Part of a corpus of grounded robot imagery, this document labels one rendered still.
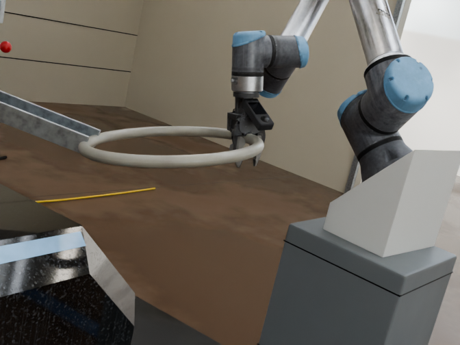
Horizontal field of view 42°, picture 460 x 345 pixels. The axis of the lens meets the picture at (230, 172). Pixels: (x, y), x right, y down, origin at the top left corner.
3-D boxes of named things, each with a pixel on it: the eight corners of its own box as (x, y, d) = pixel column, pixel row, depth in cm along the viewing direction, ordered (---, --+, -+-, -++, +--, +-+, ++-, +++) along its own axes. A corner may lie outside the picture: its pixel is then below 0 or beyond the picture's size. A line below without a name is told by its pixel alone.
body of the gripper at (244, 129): (249, 131, 179) (250, 90, 177) (263, 135, 172) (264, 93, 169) (225, 132, 176) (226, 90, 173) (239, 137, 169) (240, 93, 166)
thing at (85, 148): (50, 167, 140) (49, 155, 139) (106, 133, 188) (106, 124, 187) (262, 171, 137) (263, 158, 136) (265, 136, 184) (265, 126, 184)
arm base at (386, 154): (389, 187, 198) (376, 161, 201) (434, 159, 185) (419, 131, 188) (352, 193, 186) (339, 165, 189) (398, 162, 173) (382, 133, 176)
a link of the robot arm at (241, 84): (269, 77, 168) (237, 77, 163) (268, 94, 169) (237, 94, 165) (254, 74, 175) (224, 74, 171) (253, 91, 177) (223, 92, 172)
